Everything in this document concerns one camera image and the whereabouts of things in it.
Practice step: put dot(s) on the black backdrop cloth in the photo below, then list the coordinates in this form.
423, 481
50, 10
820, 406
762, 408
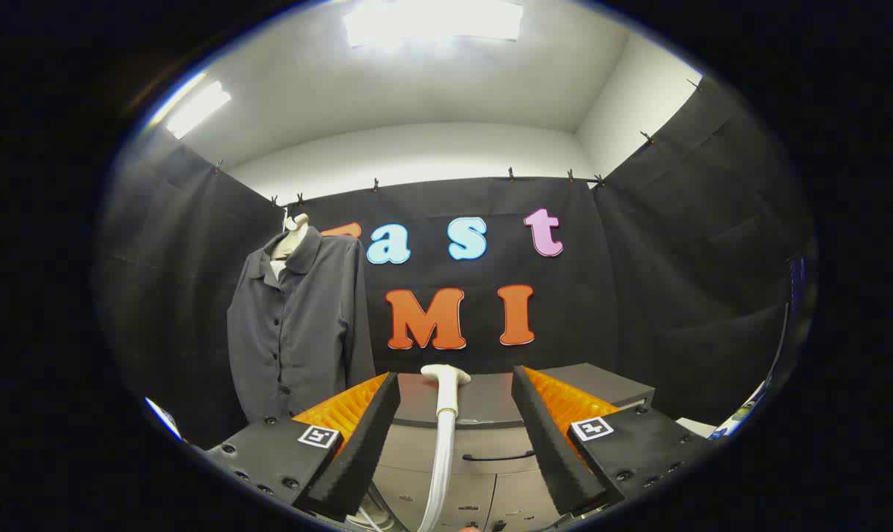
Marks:
624, 295

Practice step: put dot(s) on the dark grey button shirt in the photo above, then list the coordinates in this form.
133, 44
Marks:
306, 332

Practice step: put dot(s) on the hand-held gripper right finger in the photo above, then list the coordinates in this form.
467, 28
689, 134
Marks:
546, 443

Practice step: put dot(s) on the grey cabinet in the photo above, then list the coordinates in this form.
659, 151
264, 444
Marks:
487, 403

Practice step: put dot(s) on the white garment steamer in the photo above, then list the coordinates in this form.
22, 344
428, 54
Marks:
445, 391

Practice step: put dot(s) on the cream clothes hanger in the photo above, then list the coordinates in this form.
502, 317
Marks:
293, 235

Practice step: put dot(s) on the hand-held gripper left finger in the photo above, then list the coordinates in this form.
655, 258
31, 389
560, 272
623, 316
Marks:
365, 443

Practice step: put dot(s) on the white side table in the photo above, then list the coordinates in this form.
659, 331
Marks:
738, 417

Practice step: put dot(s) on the small ceiling light panel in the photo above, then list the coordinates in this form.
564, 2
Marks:
199, 108

